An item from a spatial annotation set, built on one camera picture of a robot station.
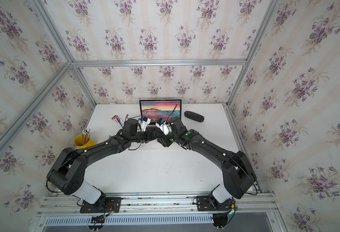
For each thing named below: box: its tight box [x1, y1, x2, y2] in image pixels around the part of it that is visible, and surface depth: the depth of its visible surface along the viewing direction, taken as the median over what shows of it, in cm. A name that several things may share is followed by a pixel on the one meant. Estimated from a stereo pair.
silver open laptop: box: [139, 99, 183, 130], surface depth 102 cm
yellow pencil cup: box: [73, 133, 97, 149], surface depth 88 cm
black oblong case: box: [184, 110, 205, 123], surface depth 110 cm
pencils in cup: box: [82, 128, 91, 145], surface depth 86 cm
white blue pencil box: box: [111, 115, 125, 129], surface depth 110 cm
